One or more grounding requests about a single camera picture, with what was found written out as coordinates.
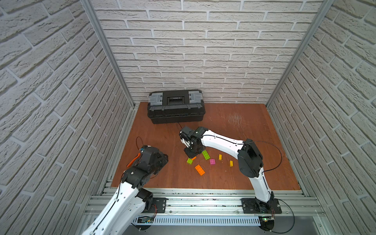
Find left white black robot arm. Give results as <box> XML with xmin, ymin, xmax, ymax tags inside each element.
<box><xmin>83</xmin><ymin>146</ymin><xmax>168</xmax><ymax>235</ymax></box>

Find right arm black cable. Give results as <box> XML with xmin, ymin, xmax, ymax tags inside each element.
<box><xmin>176</xmin><ymin>121</ymin><xmax>296</xmax><ymax>235</ymax></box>

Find green long lego brick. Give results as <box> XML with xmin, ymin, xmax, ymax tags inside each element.
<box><xmin>202</xmin><ymin>150</ymin><xmax>210</xmax><ymax>160</ymax></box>

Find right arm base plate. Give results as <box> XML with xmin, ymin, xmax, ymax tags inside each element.
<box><xmin>241</xmin><ymin>198</ymin><xmax>282</xmax><ymax>214</ymax></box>

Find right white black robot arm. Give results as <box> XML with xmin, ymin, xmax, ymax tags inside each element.
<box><xmin>179</xmin><ymin>127</ymin><xmax>274</xmax><ymax>213</ymax></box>

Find orange handled pliers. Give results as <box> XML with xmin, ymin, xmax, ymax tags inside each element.
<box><xmin>126</xmin><ymin>148</ymin><xmax>144</xmax><ymax>168</ymax></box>

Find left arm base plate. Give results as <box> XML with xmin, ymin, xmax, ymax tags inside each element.
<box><xmin>143</xmin><ymin>197</ymin><xmax>167</xmax><ymax>213</ymax></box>

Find black plastic toolbox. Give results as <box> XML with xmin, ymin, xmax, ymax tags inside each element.
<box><xmin>147</xmin><ymin>90</ymin><xmax>206</xmax><ymax>124</ymax></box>

